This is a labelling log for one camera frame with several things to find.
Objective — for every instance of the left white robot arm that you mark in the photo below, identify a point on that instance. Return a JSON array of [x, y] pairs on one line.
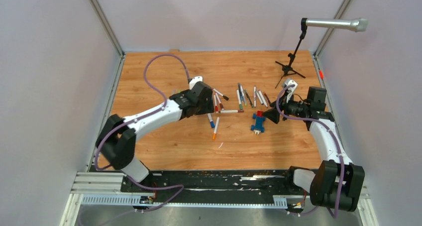
[[117, 139]]

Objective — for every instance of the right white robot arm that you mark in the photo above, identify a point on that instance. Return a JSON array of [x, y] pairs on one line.
[[337, 183]]

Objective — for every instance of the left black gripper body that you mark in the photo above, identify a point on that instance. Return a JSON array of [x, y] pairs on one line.
[[206, 107]]

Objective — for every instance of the silver microphone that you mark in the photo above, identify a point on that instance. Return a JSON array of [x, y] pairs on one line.
[[356, 25]]

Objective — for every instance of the navy cap marker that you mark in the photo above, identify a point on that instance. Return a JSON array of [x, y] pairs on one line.
[[260, 99]]

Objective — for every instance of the clear cap grey pen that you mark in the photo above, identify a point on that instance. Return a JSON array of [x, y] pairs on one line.
[[240, 93]]

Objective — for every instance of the blue red toy robot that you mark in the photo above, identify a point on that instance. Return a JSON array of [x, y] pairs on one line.
[[258, 126]]

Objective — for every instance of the dark green cap pen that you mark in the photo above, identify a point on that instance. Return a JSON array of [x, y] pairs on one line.
[[248, 97]]

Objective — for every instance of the dark red cap marker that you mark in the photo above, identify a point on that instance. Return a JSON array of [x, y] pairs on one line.
[[219, 101]]

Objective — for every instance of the black microphone tripod stand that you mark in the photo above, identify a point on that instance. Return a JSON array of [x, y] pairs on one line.
[[288, 69]]

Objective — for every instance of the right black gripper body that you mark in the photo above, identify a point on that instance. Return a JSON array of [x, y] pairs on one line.
[[293, 108]]

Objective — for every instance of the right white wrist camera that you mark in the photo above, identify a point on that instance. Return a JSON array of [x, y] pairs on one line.
[[290, 86]]

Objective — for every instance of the grey slotted cable duct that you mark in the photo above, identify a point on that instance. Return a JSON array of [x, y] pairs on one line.
[[144, 201]]

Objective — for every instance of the purple tip white marker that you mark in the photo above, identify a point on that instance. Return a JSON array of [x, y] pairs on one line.
[[263, 99]]

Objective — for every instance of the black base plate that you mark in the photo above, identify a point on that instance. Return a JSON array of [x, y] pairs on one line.
[[220, 186]]

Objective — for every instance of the brown cap marker horizontal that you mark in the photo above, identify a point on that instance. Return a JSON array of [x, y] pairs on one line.
[[230, 111]]

